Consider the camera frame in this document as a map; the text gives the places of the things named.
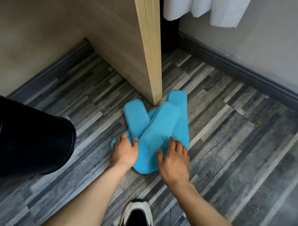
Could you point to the person's left hand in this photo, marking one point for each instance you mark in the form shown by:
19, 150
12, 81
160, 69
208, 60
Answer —
123, 151

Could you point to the person's right hand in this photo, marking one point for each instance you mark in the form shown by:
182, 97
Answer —
174, 165

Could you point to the person's left forearm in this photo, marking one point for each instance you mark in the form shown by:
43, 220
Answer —
93, 200

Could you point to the person's right forearm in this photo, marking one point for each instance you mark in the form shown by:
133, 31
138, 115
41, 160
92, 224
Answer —
200, 207

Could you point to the person's white black shoe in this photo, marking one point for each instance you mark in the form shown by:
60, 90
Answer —
137, 214

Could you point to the person's black trouser leg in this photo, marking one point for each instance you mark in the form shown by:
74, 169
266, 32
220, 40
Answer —
30, 139

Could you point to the light wooden cabinet panel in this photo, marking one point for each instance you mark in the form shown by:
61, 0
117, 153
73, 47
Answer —
149, 46

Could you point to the dark grey baseboard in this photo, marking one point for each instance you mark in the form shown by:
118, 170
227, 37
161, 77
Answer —
53, 67
232, 67

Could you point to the white hanging curtain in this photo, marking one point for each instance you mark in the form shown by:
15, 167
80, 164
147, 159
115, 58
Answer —
223, 11

